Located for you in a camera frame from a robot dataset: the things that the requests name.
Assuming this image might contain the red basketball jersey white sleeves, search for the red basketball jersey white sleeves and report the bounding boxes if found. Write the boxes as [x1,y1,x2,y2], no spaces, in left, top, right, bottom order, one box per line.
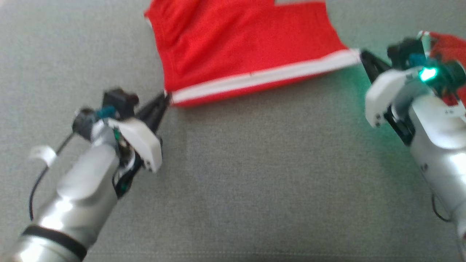
[419,31,466,110]

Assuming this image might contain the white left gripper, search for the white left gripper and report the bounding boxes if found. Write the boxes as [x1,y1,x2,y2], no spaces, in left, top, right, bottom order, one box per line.
[108,92,171,199]

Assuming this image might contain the red shorts white stripes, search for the red shorts white stripes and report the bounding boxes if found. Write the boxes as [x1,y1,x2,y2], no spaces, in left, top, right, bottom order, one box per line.
[144,0,363,108]

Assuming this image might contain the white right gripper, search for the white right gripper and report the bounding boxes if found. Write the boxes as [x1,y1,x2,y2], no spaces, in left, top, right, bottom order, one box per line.
[360,50,437,147]

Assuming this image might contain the left arm black teal-plug cable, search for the left arm black teal-plug cable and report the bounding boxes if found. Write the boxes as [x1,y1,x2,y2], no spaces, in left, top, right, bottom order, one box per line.
[28,106,117,221]

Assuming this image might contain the white cable clip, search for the white cable clip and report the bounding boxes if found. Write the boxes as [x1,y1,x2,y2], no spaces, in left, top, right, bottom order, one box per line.
[29,145,58,167]

